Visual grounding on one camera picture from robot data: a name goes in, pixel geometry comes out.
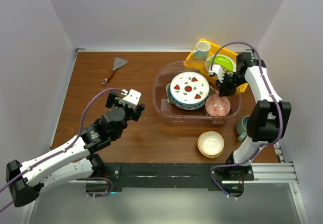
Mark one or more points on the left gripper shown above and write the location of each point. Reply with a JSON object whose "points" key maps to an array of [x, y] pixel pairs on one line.
{"points": [[113, 99]]}

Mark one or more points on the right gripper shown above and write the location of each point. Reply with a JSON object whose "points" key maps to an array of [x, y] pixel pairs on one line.
{"points": [[224, 90]]}

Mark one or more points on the red patterned bowl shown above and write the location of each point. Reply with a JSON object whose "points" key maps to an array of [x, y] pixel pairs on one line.
{"points": [[217, 106]]}

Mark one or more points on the white orange rim bowl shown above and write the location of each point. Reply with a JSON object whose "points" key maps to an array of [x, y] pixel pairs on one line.
{"points": [[211, 138]]}

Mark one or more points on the yellow dotted blue bowl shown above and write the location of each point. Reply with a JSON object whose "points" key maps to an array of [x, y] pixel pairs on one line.
{"points": [[211, 151]]}

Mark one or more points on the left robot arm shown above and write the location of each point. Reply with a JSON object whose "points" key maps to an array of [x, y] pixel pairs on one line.
{"points": [[77, 158]]}

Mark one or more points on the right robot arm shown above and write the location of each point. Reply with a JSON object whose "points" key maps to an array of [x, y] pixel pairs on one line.
{"points": [[268, 121]]}

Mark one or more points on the clear plastic bin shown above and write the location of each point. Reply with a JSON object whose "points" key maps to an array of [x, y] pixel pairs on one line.
{"points": [[173, 115]]}

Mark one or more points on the light blue mug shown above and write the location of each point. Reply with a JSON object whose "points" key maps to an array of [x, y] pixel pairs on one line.
{"points": [[201, 51]]}

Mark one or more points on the teal ceramic mug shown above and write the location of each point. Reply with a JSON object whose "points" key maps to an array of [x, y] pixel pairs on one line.
{"points": [[241, 128]]}

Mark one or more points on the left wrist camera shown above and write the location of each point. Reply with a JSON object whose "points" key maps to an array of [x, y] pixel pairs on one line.
{"points": [[131, 98]]}

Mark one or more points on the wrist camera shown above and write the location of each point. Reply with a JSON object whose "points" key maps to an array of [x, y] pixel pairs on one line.
{"points": [[131, 98], [216, 71]]}

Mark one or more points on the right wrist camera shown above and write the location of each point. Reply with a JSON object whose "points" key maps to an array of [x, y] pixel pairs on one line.
{"points": [[216, 71]]}

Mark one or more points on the metal scraper wooden handle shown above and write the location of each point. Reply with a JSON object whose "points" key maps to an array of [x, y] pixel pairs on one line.
{"points": [[118, 63]]}

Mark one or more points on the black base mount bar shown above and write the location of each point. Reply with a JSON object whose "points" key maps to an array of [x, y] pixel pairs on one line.
{"points": [[175, 175]]}

